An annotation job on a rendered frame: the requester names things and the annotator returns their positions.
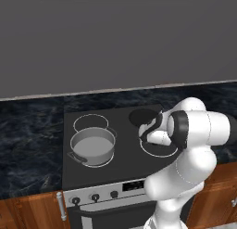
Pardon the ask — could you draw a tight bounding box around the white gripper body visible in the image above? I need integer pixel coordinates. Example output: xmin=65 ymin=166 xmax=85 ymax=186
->
xmin=146 ymin=129 xmax=173 ymax=146

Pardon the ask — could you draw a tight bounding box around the black frying pan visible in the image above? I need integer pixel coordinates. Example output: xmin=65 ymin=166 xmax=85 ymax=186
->
xmin=128 ymin=108 xmax=164 ymax=128

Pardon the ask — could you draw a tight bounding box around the dark grey stove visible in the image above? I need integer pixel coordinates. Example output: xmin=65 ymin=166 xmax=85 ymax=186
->
xmin=62 ymin=103 xmax=194 ymax=229

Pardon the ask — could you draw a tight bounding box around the grey metal pot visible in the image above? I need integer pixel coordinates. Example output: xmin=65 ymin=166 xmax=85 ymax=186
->
xmin=67 ymin=126 xmax=117 ymax=167

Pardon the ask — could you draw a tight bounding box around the brown wooden cupboard door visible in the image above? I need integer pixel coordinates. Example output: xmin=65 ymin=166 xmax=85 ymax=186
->
xmin=0 ymin=190 xmax=71 ymax=229
xmin=185 ymin=160 xmax=237 ymax=229

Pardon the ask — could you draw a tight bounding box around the black oven door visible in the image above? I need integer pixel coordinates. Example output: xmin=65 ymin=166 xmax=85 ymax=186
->
xmin=66 ymin=200 xmax=194 ymax=229

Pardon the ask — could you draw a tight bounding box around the black oven door handle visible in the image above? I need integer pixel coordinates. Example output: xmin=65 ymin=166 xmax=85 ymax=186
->
xmin=79 ymin=200 xmax=159 ymax=216

